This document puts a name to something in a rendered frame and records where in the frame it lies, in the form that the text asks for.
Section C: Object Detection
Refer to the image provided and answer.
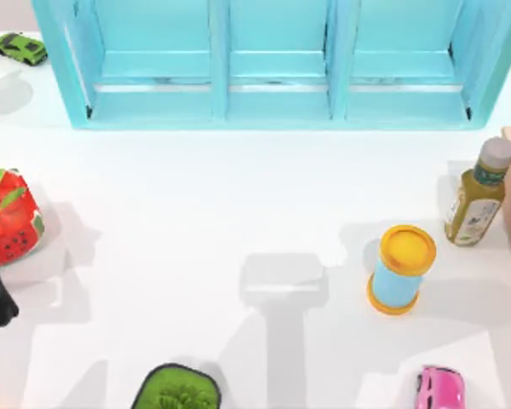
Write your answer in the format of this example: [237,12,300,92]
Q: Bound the green toy car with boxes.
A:
[0,32,49,67]

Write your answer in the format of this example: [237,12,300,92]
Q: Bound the light blue rack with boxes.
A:
[30,0,511,131]

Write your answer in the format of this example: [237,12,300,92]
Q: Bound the pink toy car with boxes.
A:
[415,364,467,409]

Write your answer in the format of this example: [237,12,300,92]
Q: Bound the blue and yellow can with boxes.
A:
[367,225,438,316]

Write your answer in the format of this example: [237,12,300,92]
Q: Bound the black pot with green plant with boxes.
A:
[129,362,221,409]

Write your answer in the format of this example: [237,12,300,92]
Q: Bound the olive green bottle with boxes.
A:
[444,137,511,248]

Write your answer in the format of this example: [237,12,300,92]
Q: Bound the red strawberry-shaped bag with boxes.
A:
[0,167,45,267]

